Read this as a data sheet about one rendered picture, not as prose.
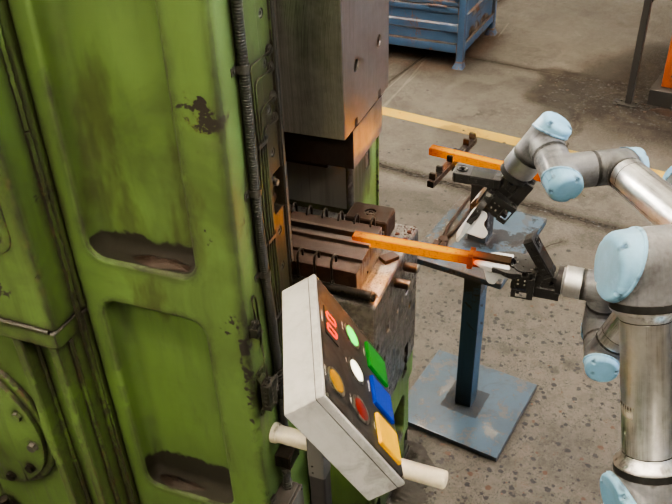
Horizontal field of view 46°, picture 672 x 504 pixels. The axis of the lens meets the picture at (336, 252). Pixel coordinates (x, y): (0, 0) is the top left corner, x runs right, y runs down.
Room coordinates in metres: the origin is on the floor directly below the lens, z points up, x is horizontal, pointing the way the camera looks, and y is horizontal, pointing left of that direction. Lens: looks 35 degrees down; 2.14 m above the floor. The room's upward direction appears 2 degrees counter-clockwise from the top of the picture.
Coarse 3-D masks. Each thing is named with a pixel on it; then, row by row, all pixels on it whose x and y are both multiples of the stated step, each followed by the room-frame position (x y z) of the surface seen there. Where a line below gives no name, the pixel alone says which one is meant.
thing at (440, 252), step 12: (360, 240) 1.67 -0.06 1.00; (372, 240) 1.66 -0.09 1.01; (384, 240) 1.65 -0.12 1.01; (396, 240) 1.65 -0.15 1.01; (408, 240) 1.65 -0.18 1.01; (408, 252) 1.62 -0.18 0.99; (420, 252) 1.61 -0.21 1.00; (432, 252) 1.60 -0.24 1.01; (444, 252) 1.59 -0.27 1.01; (456, 252) 1.58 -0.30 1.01; (468, 252) 1.58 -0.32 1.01; (480, 252) 1.57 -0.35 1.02; (468, 264) 1.55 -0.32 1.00
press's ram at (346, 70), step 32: (288, 0) 1.55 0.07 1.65; (320, 0) 1.53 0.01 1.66; (352, 0) 1.57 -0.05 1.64; (384, 0) 1.75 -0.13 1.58; (288, 32) 1.55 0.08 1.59; (320, 32) 1.53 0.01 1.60; (352, 32) 1.56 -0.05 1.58; (384, 32) 1.76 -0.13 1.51; (288, 64) 1.56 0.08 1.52; (320, 64) 1.53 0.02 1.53; (352, 64) 1.56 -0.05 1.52; (384, 64) 1.76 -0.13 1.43; (288, 96) 1.56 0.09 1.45; (320, 96) 1.53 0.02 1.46; (352, 96) 1.56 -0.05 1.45; (288, 128) 1.56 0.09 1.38; (320, 128) 1.53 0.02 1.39; (352, 128) 1.55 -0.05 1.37
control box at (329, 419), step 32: (288, 288) 1.26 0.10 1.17; (320, 288) 1.24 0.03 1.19; (288, 320) 1.16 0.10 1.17; (320, 320) 1.13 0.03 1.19; (352, 320) 1.27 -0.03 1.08; (288, 352) 1.07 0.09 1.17; (320, 352) 1.04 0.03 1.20; (352, 352) 1.15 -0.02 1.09; (288, 384) 0.99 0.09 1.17; (320, 384) 0.96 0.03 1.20; (352, 384) 1.05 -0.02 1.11; (288, 416) 0.93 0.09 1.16; (320, 416) 0.93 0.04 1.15; (352, 416) 0.96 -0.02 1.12; (384, 416) 1.07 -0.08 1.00; (320, 448) 0.93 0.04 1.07; (352, 448) 0.93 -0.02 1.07; (352, 480) 0.93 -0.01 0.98; (384, 480) 0.93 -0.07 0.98
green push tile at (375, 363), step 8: (368, 344) 1.23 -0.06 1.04; (368, 352) 1.20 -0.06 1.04; (376, 352) 1.24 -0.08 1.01; (368, 360) 1.18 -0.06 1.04; (376, 360) 1.21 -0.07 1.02; (376, 368) 1.18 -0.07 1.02; (384, 368) 1.21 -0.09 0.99; (376, 376) 1.17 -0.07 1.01; (384, 376) 1.18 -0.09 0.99; (384, 384) 1.17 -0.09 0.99
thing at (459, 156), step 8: (432, 152) 2.13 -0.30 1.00; (440, 152) 2.11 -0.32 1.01; (448, 152) 2.10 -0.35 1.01; (456, 152) 2.10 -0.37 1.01; (464, 152) 2.10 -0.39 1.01; (456, 160) 2.08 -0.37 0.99; (464, 160) 2.07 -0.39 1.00; (472, 160) 2.06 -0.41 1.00; (480, 160) 2.04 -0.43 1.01; (488, 160) 2.04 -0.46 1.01; (496, 160) 2.04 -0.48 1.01; (496, 168) 2.02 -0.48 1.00; (536, 176) 1.95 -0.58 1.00
